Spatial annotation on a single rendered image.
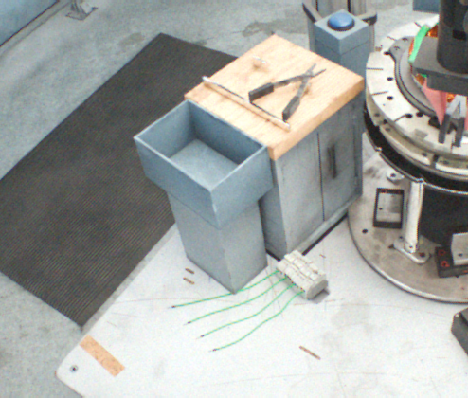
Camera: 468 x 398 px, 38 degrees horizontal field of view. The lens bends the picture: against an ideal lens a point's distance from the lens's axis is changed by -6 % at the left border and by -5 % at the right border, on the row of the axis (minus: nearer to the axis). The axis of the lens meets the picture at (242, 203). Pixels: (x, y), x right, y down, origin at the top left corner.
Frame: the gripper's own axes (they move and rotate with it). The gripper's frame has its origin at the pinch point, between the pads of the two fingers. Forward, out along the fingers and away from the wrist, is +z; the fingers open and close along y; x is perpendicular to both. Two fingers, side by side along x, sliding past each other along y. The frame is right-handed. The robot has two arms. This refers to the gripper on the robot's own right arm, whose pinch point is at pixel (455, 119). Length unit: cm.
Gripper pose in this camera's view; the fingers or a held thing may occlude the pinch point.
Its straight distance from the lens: 86.5
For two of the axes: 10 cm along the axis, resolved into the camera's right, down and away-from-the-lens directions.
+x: 4.0, -7.1, 5.9
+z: 1.2, 6.7, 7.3
